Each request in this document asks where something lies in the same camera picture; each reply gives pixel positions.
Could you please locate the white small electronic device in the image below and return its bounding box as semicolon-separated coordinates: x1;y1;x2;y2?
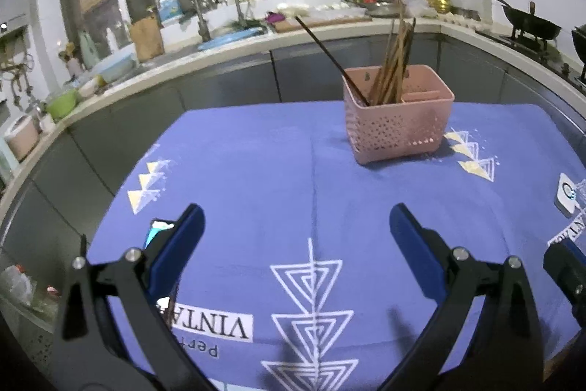
554;173;586;218

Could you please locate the pink perforated utensil basket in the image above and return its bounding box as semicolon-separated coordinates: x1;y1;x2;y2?
343;64;455;165

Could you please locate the blue printed tablecloth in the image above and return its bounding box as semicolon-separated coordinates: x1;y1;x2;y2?
88;102;585;390

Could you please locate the black wok on stove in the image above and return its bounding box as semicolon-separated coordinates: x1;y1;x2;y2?
494;0;561;42

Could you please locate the brown chopsticks bundle in basket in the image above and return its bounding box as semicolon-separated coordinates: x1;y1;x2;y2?
367;0;416;106

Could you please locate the green bowl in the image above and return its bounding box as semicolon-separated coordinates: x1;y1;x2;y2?
46;88;78;122

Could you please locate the dark leaning chopstick in basket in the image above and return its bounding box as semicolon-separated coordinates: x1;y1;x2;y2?
294;16;371;107

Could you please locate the wooden cutting board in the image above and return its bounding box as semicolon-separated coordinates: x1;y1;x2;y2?
130;15;165;63

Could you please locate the blue detergent bottle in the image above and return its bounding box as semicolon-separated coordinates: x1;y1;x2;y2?
157;0;183;23

